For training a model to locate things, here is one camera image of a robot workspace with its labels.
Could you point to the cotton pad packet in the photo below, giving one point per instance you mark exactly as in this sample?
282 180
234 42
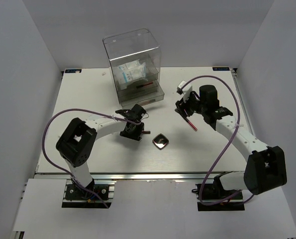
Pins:
134 66
126 77

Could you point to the red black lipstick pen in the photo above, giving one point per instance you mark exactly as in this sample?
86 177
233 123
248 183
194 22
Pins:
190 124
144 85

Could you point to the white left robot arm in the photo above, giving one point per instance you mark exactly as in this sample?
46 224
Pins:
77 141

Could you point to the blue label left corner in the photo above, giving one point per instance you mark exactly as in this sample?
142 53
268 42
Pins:
72 71

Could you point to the blue label corner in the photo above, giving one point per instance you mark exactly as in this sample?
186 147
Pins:
220 69
72 71

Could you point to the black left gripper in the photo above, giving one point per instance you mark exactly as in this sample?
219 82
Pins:
140 127

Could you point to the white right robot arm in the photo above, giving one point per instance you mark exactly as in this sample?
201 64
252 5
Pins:
265 166

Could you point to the blue label right corner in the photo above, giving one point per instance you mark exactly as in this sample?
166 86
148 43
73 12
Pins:
220 69

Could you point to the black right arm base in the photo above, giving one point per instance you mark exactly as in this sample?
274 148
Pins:
213 192

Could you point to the clear acrylic drawer organizer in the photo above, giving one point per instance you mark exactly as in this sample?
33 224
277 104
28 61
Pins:
139 45

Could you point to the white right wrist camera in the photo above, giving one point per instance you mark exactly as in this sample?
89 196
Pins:
184 89

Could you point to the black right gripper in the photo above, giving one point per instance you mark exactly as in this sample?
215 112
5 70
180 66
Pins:
182 105

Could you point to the black square compact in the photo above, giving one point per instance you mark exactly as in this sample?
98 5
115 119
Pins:
160 141

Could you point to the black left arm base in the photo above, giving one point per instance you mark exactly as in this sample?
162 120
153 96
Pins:
77 198

